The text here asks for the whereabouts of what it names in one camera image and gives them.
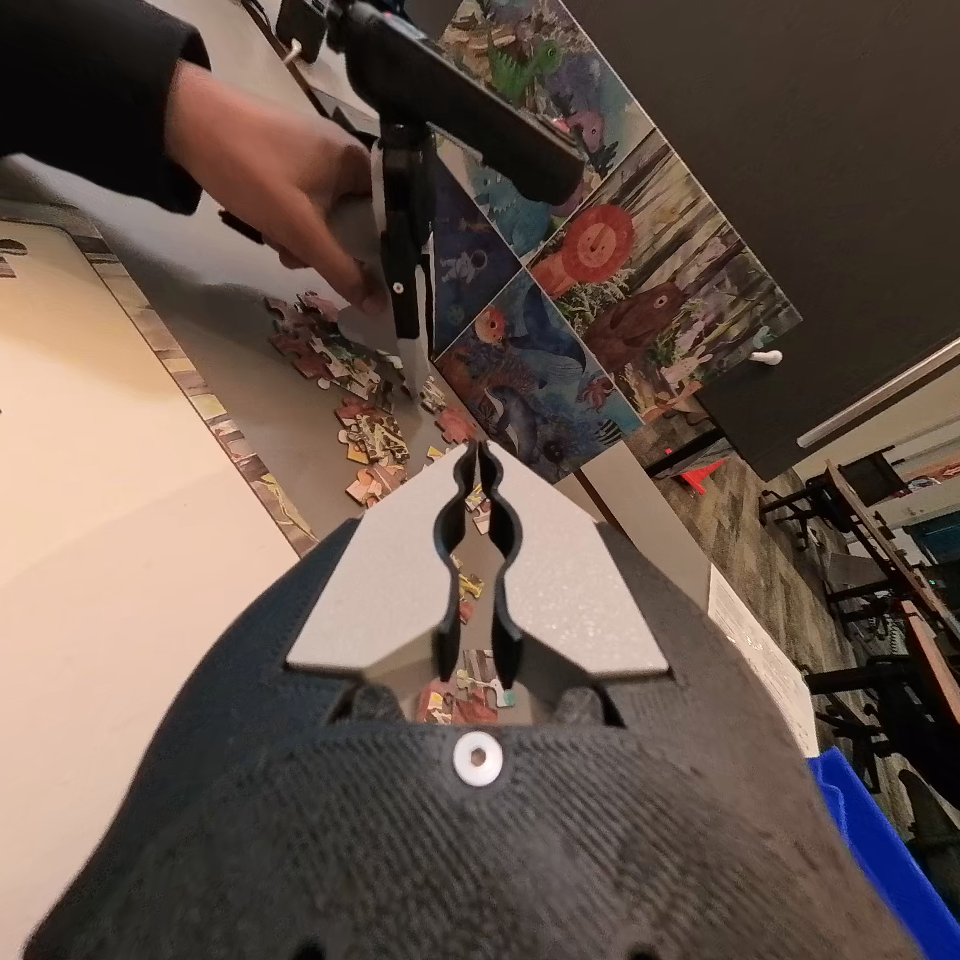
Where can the colourful animal puzzle box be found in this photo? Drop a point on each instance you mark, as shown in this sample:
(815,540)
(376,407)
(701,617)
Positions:
(637,300)

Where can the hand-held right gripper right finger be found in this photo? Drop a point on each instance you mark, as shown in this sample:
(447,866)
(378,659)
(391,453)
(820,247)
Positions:
(585,600)

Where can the lion jigsaw puzzle board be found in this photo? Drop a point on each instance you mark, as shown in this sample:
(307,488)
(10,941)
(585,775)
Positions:
(112,525)

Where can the silver metal bar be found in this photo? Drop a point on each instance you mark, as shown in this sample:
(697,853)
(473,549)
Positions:
(877,401)

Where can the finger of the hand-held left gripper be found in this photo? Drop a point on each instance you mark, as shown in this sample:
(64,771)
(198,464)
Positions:
(417,367)
(433,300)

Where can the blue plastic bin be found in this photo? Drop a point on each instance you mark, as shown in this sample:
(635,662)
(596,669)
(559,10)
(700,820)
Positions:
(892,862)

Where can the red plastic stand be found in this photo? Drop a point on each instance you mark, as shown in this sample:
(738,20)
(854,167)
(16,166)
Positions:
(701,476)

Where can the pile of puzzle pieces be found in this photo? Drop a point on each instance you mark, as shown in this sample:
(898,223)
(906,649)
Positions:
(367,435)

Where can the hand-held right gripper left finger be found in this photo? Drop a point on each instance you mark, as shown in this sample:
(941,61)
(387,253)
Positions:
(375,592)

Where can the black charger dock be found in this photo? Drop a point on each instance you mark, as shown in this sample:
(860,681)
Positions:
(300,30)

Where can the person's left hand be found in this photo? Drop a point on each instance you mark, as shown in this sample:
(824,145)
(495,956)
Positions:
(270,172)

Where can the white paper sheet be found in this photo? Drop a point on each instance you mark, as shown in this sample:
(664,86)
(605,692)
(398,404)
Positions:
(765,660)

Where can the black partition panel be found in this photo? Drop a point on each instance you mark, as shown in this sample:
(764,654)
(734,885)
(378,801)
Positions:
(787,150)

